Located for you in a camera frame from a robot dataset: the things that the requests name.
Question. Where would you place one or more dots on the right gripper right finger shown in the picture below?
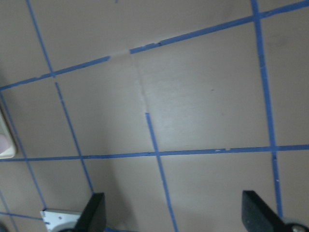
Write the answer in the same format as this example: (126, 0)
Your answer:
(257, 216)

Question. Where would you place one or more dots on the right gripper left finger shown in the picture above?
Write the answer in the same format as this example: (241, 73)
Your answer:
(93, 217)

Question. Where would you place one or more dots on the cream plastic tray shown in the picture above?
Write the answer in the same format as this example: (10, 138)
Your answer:
(8, 148)

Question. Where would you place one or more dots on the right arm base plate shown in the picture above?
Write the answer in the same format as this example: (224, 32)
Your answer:
(56, 220)

